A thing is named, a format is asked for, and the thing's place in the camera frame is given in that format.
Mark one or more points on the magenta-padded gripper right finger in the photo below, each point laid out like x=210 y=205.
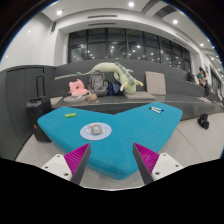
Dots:
x=147 y=157

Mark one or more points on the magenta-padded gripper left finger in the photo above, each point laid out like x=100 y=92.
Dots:
x=76 y=158

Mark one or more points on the grey and white computer mouse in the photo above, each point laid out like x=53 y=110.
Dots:
x=96 y=129

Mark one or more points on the round light blue mouse pad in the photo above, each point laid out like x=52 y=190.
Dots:
x=106 y=131

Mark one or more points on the small green eraser block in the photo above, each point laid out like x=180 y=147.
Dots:
x=70 y=115

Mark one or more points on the white marker with blue cap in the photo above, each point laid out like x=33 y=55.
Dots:
x=158 y=109

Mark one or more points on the black wheeled suitcase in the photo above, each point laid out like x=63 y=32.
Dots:
x=38 y=115

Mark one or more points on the flat grey seat cushion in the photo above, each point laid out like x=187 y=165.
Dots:
x=75 y=99
x=139 y=95
x=56 y=101

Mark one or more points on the small tan pouch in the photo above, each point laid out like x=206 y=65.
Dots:
x=92 y=97

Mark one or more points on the black bag on floor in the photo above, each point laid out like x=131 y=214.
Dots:
x=203 y=121

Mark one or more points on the pink plush cushion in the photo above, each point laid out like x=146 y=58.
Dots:
x=78 y=88

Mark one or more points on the upright grey cushion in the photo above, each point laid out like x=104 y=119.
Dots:
x=155 y=83

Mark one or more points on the dark blue patterned bag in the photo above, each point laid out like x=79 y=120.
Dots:
x=113 y=89

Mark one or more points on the grey backpack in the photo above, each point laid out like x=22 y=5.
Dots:
x=98 y=83

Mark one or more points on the green dragon plush toy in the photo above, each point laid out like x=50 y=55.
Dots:
x=128 y=81

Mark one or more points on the person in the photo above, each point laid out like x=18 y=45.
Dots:
x=202 y=80
x=190 y=76

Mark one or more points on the recessed ceiling lights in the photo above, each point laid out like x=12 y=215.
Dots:
x=131 y=4

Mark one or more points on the dark glass window wall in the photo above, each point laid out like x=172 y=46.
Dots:
x=126 y=45

